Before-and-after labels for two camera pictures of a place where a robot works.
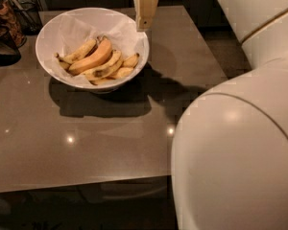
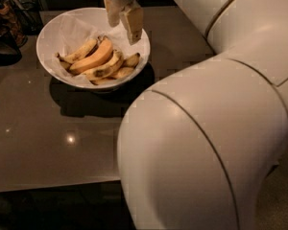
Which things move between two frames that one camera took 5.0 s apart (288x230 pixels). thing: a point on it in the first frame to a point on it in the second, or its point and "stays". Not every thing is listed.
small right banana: (132, 60) stays
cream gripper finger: (147, 2) to (132, 17)
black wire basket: (29, 17) stays
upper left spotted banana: (78, 52) stays
